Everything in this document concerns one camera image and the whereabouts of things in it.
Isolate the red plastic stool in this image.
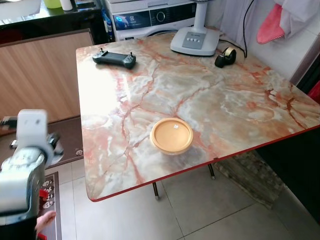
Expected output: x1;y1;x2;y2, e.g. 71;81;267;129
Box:
36;175;55;240

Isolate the red hanging cloth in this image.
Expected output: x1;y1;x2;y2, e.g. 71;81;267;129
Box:
306;79;320;103

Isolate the wooden cabinet black top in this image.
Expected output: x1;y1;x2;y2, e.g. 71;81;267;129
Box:
0;5;108;123

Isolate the person bare foot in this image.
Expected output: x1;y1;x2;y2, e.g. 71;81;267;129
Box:
34;210;57;235

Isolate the black handheld controller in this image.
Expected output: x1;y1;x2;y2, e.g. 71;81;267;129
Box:
92;48;137;70

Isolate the grey egg tray stack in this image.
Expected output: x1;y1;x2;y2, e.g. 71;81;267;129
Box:
214;150;287;208

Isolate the orange round bowl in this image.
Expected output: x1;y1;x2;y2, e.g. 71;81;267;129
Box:
149;117;195;156

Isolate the blue bottle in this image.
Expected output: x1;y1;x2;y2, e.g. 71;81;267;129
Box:
101;9;115;45

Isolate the marble pattern table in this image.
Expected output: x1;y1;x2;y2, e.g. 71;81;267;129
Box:
75;31;320;203

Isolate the white hanging cloth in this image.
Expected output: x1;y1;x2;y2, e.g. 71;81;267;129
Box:
277;0;320;38

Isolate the white bottle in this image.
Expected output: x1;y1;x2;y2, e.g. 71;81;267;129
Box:
60;0;75;12

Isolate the green cup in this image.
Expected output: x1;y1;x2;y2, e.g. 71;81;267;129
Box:
42;0;63;10

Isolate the black tape dispenser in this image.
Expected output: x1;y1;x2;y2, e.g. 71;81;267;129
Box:
214;47;238;69

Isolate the white washing machine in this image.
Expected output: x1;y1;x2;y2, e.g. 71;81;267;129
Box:
107;0;201;42

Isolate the grey standing fan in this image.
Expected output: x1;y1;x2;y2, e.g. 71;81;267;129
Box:
170;0;221;57

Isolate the black fan cable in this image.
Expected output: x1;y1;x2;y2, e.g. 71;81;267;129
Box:
219;0;256;58

